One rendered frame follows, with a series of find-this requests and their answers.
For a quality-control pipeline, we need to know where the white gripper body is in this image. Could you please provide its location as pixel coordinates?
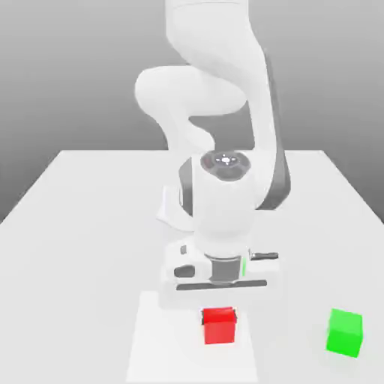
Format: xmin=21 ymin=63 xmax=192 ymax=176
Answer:
xmin=158 ymin=277 xmax=281 ymax=311

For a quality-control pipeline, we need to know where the small red cube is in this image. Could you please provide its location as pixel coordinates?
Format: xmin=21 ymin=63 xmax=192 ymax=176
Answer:
xmin=200 ymin=306 xmax=239 ymax=345

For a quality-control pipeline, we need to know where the small green cube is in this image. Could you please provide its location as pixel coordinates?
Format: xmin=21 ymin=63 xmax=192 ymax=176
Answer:
xmin=325 ymin=307 xmax=364 ymax=359

